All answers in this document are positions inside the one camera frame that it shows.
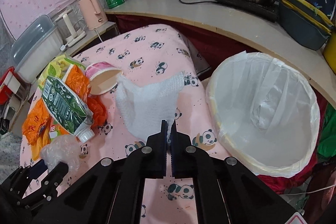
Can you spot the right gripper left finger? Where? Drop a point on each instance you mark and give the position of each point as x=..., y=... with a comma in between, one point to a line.
x=112, y=190

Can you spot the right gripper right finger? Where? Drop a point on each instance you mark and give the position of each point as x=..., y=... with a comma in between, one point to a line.
x=225, y=190

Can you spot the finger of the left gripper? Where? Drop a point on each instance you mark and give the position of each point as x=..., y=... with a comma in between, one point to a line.
x=47, y=190
x=30, y=172

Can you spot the clear plastic wrap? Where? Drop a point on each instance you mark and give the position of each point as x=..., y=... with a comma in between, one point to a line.
x=64, y=148

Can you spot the orange snack bag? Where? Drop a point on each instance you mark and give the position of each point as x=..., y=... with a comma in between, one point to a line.
x=37, y=125

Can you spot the green milk carton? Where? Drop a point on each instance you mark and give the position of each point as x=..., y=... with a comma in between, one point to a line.
x=68, y=109

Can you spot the white paper towel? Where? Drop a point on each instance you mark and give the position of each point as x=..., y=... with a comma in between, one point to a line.
x=144, y=108

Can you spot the yellow green tissue pack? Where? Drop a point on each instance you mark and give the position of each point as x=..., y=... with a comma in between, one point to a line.
x=58, y=67

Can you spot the pink paper cup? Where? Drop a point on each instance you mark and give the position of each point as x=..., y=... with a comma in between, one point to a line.
x=102, y=76

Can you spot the white lined trash bin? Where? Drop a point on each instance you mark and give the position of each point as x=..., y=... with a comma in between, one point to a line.
x=265, y=113

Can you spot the white dish rack box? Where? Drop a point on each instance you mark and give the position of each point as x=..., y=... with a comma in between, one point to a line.
x=35, y=48

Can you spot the pink panda tablecloth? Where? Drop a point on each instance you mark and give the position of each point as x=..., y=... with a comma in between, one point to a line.
x=150, y=55

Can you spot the white glass kettle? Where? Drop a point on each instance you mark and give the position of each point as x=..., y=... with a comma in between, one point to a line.
x=70, y=27

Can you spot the yellow enamel pot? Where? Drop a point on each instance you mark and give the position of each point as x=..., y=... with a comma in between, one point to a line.
x=329, y=51

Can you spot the pink electric kettle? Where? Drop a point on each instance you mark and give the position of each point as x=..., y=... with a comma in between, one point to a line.
x=93, y=13

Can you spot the black induction cooker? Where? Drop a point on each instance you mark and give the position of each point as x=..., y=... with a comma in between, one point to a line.
x=268, y=12

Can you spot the stacked blue yellow basins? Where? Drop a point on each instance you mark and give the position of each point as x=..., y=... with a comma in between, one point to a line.
x=305, y=23

